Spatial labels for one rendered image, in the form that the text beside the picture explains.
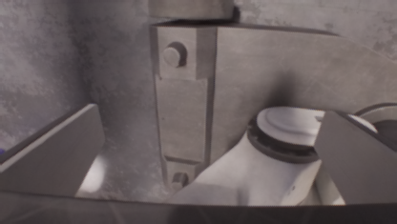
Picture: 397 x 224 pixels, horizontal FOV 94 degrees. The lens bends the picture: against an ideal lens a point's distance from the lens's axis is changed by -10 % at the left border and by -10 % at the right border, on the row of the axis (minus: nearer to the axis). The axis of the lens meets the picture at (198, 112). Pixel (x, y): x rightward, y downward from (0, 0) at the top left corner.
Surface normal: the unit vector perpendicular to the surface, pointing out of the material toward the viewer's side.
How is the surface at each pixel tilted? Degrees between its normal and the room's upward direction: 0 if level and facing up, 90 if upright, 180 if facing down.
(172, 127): 0
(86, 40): 0
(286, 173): 90
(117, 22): 0
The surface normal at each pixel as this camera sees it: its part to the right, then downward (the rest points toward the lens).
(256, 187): 0.02, -0.88
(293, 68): -0.22, 0.46
